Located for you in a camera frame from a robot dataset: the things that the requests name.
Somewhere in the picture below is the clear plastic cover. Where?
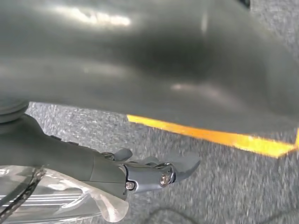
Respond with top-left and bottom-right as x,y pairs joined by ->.
0,165 -> 129,224

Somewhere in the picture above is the yellow floor tape strip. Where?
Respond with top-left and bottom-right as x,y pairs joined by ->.
127,114 -> 299,159

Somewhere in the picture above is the black braided cable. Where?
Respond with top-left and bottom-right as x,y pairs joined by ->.
0,167 -> 46,218

